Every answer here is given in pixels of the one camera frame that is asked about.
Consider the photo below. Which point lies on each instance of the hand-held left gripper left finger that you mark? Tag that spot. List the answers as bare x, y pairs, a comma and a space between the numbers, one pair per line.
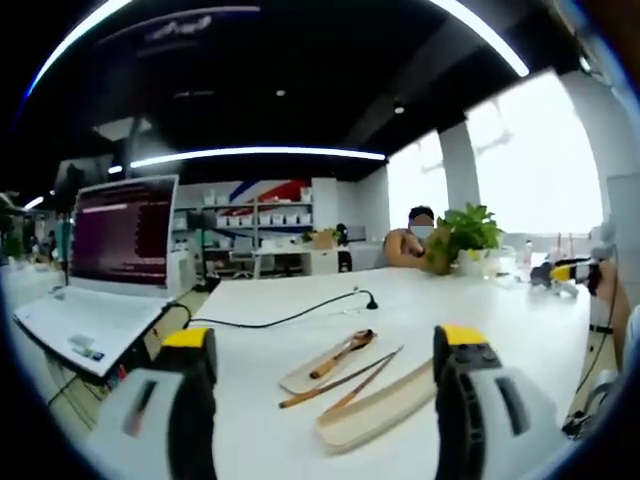
150, 430

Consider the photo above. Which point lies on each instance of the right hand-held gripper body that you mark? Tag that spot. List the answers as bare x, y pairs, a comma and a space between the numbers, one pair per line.
604, 250

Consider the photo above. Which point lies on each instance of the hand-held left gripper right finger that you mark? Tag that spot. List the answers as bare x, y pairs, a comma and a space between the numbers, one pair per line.
492, 425

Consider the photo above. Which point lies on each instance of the beige cutlery case lid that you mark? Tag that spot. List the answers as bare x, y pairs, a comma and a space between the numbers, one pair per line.
375, 415

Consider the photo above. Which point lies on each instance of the brown wooden chopstick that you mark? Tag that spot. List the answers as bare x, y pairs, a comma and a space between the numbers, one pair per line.
330, 386
365, 385

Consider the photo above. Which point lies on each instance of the beige cutlery case base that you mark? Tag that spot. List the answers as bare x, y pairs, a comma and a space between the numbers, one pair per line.
305, 372

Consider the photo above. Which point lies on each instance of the brown wooden spoon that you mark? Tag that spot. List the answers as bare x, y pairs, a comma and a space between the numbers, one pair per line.
340, 354

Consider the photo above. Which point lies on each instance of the green plant in white pot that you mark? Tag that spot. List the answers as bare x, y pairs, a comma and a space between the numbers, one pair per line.
472, 232

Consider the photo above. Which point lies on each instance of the white laptop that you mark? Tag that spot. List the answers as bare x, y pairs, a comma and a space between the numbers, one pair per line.
120, 240

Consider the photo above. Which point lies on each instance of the monitor on stand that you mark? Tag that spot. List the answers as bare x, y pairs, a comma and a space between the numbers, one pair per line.
202, 220

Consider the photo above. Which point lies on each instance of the white office desk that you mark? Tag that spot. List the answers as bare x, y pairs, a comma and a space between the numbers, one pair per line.
295, 260

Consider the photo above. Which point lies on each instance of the cardboard box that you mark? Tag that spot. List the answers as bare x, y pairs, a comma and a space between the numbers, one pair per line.
323, 240

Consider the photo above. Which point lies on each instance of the white storage shelf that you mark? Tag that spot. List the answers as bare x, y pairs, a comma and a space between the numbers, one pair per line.
260, 215

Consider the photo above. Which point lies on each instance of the curved ceiling light strip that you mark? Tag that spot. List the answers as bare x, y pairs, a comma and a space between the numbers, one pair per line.
492, 32

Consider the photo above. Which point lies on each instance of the straight ceiling light strip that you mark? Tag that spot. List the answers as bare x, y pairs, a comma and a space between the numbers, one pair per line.
260, 152

